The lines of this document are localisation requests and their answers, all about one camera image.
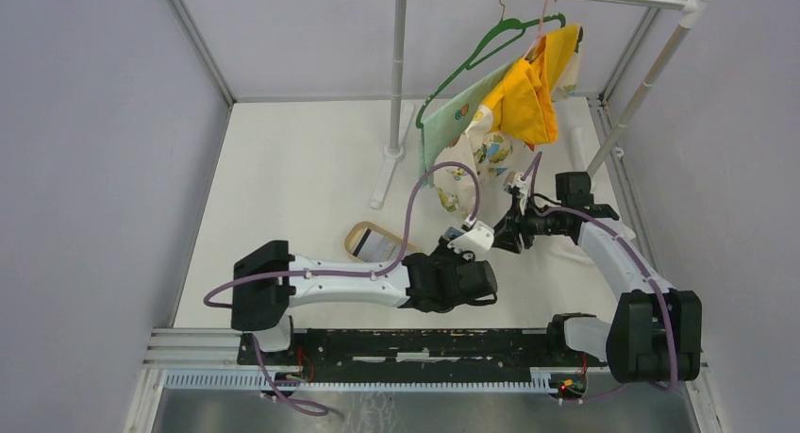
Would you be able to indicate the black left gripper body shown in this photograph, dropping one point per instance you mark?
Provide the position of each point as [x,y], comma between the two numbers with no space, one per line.
[445,257]

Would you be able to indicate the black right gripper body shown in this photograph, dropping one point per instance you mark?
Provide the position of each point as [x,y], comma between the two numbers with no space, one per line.
[526,223]

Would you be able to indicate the beige oval card tray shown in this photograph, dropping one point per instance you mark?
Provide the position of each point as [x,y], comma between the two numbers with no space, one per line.
[349,240]

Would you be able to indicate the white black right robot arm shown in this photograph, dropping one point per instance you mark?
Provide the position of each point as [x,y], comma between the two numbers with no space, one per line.
[654,335]

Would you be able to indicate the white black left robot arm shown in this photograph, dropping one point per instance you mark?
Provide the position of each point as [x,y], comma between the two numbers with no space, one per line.
[271,280]

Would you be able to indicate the silver magnetic stripe card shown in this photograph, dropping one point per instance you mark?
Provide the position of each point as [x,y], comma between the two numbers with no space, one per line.
[375,246]

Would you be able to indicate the white cartoon print garment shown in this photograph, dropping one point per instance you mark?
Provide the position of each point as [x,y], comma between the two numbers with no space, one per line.
[477,134]

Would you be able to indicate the mint cartoon print cloth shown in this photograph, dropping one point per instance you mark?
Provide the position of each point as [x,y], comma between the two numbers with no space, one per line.
[460,131]

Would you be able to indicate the yellow child shirt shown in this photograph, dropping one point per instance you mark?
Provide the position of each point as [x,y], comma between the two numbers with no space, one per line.
[523,102]

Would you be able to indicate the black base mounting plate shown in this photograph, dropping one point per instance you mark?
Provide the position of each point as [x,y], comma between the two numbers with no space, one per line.
[425,355]

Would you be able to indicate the green clothes hanger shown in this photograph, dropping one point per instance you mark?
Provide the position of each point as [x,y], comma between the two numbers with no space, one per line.
[479,54]

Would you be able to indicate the silver white clothes rack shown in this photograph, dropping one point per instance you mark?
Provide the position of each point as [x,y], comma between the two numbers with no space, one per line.
[403,115]

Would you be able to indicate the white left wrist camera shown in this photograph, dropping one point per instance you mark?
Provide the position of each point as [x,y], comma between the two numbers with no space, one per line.
[471,242]

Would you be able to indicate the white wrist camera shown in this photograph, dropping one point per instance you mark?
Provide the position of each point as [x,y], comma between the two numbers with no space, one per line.
[471,242]
[519,185]

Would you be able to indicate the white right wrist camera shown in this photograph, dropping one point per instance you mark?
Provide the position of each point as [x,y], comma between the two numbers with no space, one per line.
[519,185]

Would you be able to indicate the white slotted cable duct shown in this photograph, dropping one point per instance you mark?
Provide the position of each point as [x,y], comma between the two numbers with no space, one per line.
[254,380]

